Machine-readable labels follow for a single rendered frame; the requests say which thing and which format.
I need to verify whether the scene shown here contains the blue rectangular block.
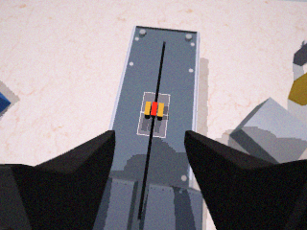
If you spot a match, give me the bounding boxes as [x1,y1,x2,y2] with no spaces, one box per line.
[0,93,11,113]

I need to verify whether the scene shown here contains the yellow rectangular bar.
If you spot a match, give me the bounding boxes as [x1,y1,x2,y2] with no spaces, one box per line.
[287,73,307,105]

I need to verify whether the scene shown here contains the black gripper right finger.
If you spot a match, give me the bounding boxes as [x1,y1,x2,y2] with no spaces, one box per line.
[184,130,307,230]

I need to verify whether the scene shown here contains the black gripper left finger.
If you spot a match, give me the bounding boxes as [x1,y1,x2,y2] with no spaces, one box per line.
[0,130,115,230]

